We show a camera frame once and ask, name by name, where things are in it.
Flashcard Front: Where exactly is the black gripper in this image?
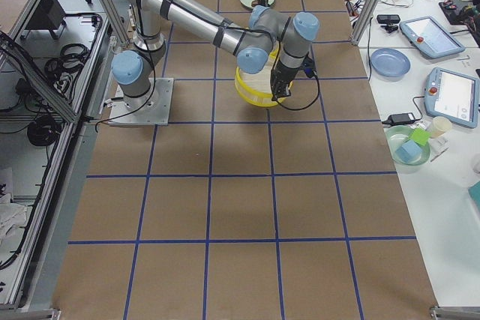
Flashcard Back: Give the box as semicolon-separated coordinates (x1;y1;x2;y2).
270;67;296;101

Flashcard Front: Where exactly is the blue plate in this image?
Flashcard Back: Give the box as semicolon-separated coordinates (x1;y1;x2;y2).
370;48;411;81

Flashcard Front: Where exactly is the black webcam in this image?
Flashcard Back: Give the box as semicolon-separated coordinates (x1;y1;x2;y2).
376;14;401;34

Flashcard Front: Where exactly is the black power adapter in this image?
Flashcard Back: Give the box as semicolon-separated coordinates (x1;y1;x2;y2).
383;112;417;126

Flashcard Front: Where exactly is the green bowl with cubes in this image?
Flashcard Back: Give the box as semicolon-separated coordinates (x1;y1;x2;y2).
385;125;431;166

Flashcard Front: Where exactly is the blue foam cube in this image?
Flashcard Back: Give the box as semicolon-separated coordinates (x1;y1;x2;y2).
395;140;422;163

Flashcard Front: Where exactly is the teach pendant near plate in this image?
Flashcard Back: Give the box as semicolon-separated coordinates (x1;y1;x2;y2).
399;16;465;58

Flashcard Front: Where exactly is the green foam cube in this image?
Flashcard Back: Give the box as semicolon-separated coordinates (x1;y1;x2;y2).
409;128;431;147

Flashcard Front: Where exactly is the paper cup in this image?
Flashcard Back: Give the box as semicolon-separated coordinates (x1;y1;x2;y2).
427;116;452;139

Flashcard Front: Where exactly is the teach pendant far side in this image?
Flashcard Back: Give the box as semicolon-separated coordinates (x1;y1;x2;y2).
424;67;479;129

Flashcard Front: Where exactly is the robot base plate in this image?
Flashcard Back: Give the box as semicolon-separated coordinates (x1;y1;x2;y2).
107;77;174;126

